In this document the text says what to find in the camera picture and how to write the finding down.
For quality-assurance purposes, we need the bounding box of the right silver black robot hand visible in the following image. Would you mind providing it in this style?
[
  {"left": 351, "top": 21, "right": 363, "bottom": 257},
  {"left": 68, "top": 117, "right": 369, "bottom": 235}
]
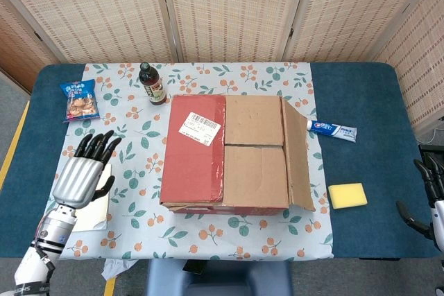
[{"left": 396, "top": 153, "right": 444, "bottom": 254}]

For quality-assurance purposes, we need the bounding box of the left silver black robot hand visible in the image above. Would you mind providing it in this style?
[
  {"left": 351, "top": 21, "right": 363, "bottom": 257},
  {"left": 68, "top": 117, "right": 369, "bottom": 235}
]
[{"left": 51, "top": 130, "right": 123, "bottom": 209}]

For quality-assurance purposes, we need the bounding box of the red cardboard box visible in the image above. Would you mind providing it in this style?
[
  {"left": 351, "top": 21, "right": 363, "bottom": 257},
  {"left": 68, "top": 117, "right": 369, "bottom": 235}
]
[{"left": 159, "top": 94, "right": 316, "bottom": 216}]

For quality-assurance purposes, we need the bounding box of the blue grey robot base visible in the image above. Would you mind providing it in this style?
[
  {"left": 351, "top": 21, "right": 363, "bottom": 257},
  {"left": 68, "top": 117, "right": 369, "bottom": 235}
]
[{"left": 145, "top": 259, "right": 294, "bottom": 296}]

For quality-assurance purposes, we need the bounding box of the yellow white book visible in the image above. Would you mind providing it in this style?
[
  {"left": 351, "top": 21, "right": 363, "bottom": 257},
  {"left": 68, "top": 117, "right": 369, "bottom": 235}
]
[{"left": 71, "top": 162, "right": 114, "bottom": 232}]

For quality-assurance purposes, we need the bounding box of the black floor equipment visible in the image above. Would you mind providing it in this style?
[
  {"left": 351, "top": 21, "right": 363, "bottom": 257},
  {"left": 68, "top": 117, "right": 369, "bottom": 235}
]
[{"left": 418, "top": 143, "right": 444, "bottom": 172}]

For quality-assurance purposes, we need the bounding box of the blue snack bag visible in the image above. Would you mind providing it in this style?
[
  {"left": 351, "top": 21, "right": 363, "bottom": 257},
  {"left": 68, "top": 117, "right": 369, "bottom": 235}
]
[{"left": 58, "top": 79, "right": 101, "bottom": 123}]

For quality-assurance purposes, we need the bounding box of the yellow sponge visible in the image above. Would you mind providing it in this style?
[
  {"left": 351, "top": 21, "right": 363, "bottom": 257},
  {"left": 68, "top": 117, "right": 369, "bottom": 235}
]
[{"left": 327, "top": 182, "right": 368, "bottom": 210}]

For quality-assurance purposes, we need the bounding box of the floral print tablecloth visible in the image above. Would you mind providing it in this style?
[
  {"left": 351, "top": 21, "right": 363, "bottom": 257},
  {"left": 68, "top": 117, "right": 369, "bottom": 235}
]
[{"left": 44, "top": 62, "right": 334, "bottom": 261}]

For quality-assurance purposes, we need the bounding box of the dark sauce bottle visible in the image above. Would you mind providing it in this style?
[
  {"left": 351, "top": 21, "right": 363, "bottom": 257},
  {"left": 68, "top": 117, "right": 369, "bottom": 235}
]
[{"left": 138, "top": 62, "right": 167, "bottom": 105}]

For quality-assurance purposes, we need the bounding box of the blue white toothpaste tube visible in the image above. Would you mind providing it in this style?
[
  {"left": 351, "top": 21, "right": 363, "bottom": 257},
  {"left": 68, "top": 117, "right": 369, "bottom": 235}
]
[{"left": 306, "top": 119, "right": 358, "bottom": 143}]

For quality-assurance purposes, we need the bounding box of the woven folding screen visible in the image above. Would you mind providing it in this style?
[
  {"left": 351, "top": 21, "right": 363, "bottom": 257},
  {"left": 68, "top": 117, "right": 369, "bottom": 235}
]
[{"left": 0, "top": 0, "right": 444, "bottom": 134}]

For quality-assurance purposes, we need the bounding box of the white floor cable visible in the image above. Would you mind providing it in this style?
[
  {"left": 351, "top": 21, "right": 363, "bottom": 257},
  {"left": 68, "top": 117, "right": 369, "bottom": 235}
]
[{"left": 416, "top": 128, "right": 438, "bottom": 144}]

